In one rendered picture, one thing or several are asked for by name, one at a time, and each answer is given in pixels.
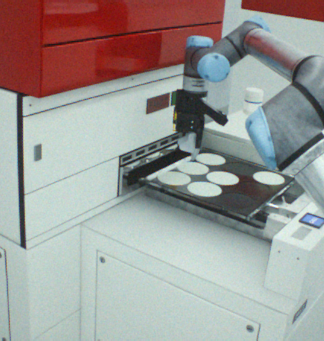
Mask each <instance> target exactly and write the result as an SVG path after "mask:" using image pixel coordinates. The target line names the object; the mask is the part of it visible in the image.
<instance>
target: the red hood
mask: <svg viewBox="0 0 324 341"><path fill-rule="evenodd" d="M225 2H226V0H0V87H3V88H7V89H10V90H13V91H19V92H21V93H25V94H27V95H30V96H32V97H37V98H42V97H48V96H52V95H55V94H58V93H62V92H65V91H71V90H74V89H78V88H84V87H87V86H91V85H95V84H101V82H105V81H111V80H114V79H117V78H124V77H128V76H131V75H137V74H141V73H145V72H150V71H154V70H158V69H164V68H167V67H171V66H175V65H181V64H184V57H185V47H186V39H187V37H194V36H197V37H209V38H211V39H213V45H215V44H216V43H217V42H218V41H219V40H221V39H222V33H223V26H224V23H223V20H224V8H225Z"/></svg>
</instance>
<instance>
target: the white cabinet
mask: <svg viewBox="0 0 324 341"><path fill-rule="evenodd" d="M80 326H81V341H324V273H323V274H322V275H321V276H320V277H319V278H318V280H317V281H316V282H315V284H314V285H313V286H312V288H311V289H310V290H309V291H308V292H307V293H306V295H305V296H304V297H303V299H302V300H301V301H300V303H299V304H298V305H297V306H296V307H295V308H294V309H293V310H292V312H291V313H290V314H289V315H286V314H283V313H280V312H278V311H276V310H273V309H271V308H269V307H267V306H265V305H261V304H259V303H256V302H254V301H253V300H251V299H248V298H246V297H244V296H242V295H238V294H236V293H233V292H231V291H229V290H227V289H225V288H222V287H220V286H218V285H215V284H214V283H212V282H207V281H205V280H204V279H200V278H199V277H197V276H194V275H192V274H190V273H188V272H184V271H182V270H181V269H177V268H176V267H174V266H171V265H169V264H167V263H165V262H162V261H160V260H158V259H156V258H153V257H150V256H148V255H147V254H144V253H142V252H140V251H138V250H135V249H133V248H131V247H127V246H126V245H124V244H121V243H119V242H117V241H115V240H112V239H110V238H108V237H107V236H105V235H103V234H101V233H98V232H96V231H93V230H91V229H89V228H86V227H84V226H83V225H82V226H81V322H80Z"/></svg>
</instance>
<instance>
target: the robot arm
mask: <svg viewBox="0 0 324 341"><path fill-rule="evenodd" d="M248 54H249V55H251V56H252V57H253V58H255V59H257V60H258V61H260V62H261V63H262V64H263V65H264V66H266V67H267V68H269V69H271V70H272V71H274V72H276V73H277V74H279V75H280V76H281V77H282V78H284V79H285V80H287V81H289V82H290V84H289V85H288V86H287V87H286V88H284V89H283V90H282V91H280V92H279V93H278V94H276V95H275V96H274V97H273V98H271V99H270V100H268V101H267V102H266V103H264V104H263V105H262V106H260V105H259V107H258V110H257V111H254V112H253V114H252V115H251V114H250V116H249V117H248V118H247V119H246V123H245V126H246V131H247V133H248V135H249V137H250V139H251V141H252V143H253V145H254V147H255V148H256V151H257V152H258V154H259V156H260V158H261V159H262V160H263V162H264V163H265V165H266V166H267V168H269V169H270V170H272V169H275V168H276V167H277V168H278V169H279V170H280V172H282V173H283V174H290V175H292V176H294V178H295V180H296V181H297V182H298V183H299V184H300V185H301V187H302V188H303V189H304V191H305V192H306V193H307V195H308V196H309V197H310V198H311V199H312V201H313V202H314V204H315V206H316V207H317V208H318V210H319V211H320V212H321V213H322V214H323V215H324V135H323V133H322V131H323V130H324V57H323V56H320V55H316V54H312V55H308V54H307V53H305V52H303V51H301V50H299V49H298V48H296V47H294V46H292V45H290V44H288V43H286V42H284V41H283V40H280V39H278V38H277V37H276V36H275V35H273V34H272V32H271V30H270V28H269V27H268V25H267V23H266V22H265V21H264V20H263V19H262V18H261V17H260V16H253V17H251V18H249V19H248V20H245V21H244V22H243V23H242V24H241V25H240V26H239V27H238V28H237V29H235V30H233V31H231V32H230V33H229V34H228V35H227V36H225V37H224V38H222V39H221V40H219V41H218V42H217V43H216V44H215V45H213V39H211V38H209V37H197V36H194V37H187V39H186V47H185V57H184V66H183V71H184V74H183V89H176V99H175V107H174V108H173V124H175V131H181V132H182V133H186V136H185V137H183V138H181V139H179V141H178V144H179V148H180V149H181V150H184V151H188V152H191V160H192V161H194V160H195V158H196V157H198V155H199V151H200V148H201V145H202V137H203V131H204V128H205V114H206V115H208V116H209V117H211V118H212V119H213V120H214V121H215V122H216V123H218V124H219V125H222V126H223V127H224V125H225V124H226V123H227V121H228V119H227V115H226V114H225V113H223V112H222V111H219V110H217V109H216V108H215V107H213V106H212V105H210V104H209V103H208V102H206V101H205V100H203V99H202V97H207V96H208V95H207V90H208V84H209V82H210V81H211V82H219V81H224V80H225V79H226V78H227V76H228V75H229V73H230V68H232V67H233V66H234V65H236V64H237V62H239V61H240V60H241V59H242V58H244V57H245V56H247V55H248ZM191 98H192V99H191ZM175 112H176V119H175V120H174V114H175Z"/></svg>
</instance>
